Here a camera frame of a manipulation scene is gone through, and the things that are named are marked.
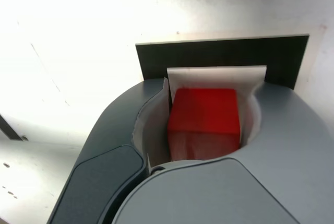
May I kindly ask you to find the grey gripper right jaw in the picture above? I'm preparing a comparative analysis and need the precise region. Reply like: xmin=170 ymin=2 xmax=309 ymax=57
xmin=111 ymin=81 xmax=334 ymax=224

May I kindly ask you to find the red cube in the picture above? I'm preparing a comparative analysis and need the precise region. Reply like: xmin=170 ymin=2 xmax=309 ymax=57
xmin=166 ymin=88 xmax=241 ymax=162

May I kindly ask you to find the black tape square outline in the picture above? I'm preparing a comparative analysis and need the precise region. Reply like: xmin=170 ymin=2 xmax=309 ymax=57
xmin=135 ymin=33 xmax=310 ymax=91

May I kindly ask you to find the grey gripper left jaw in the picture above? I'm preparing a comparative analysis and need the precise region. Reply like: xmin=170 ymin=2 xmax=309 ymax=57
xmin=46 ymin=77 xmax=173 ymax=224

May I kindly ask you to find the black tape strip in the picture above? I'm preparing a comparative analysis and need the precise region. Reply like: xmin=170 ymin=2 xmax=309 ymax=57
xmin=0 ymin=113 xmax=23 ymax=142

